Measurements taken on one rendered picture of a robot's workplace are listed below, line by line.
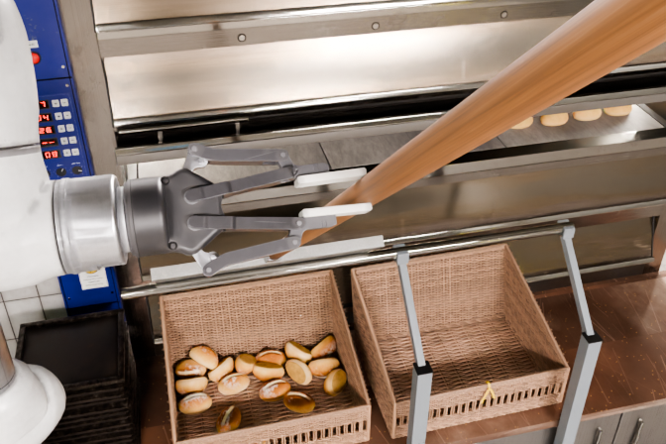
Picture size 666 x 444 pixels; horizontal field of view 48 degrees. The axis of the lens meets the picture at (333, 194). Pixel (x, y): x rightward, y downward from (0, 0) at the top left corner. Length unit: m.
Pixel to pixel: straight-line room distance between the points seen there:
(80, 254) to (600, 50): 0.50
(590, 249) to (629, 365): 0.43
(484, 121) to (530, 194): 2.10
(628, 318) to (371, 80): 1.31
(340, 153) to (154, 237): 1.69
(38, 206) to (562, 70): 0.49
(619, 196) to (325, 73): 1.16
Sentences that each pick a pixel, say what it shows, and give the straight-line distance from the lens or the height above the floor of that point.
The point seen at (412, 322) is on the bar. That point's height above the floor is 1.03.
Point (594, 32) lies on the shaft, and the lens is 0.33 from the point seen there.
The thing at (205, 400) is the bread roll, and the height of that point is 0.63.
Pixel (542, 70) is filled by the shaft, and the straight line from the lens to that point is 0.37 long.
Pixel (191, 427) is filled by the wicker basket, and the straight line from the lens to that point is 2.33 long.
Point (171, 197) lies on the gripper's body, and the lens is 0.72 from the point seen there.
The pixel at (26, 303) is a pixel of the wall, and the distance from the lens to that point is 2.41.
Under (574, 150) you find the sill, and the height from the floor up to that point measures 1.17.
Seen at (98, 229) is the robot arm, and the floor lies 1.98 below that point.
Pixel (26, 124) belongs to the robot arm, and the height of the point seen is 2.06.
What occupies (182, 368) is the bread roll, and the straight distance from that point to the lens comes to 2.41.
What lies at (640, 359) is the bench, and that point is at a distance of 2.68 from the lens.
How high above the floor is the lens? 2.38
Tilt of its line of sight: 34 degrees down
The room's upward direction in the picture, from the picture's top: straight up
